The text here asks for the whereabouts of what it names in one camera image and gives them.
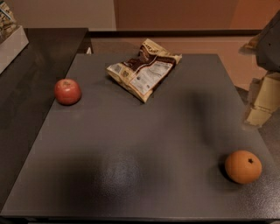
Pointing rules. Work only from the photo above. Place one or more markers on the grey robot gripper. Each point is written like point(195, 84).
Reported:
point(269, 48)

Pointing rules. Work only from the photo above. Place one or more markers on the red apple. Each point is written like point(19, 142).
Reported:
point(67, 92)

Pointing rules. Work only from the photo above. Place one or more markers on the orange fruit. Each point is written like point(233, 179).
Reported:
point(243, 167)

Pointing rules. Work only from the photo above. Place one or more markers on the brown and cream chip bag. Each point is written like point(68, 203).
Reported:
point(142, 74)

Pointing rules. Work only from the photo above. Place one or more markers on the white box of snacks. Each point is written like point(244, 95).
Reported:
point(13, 39)

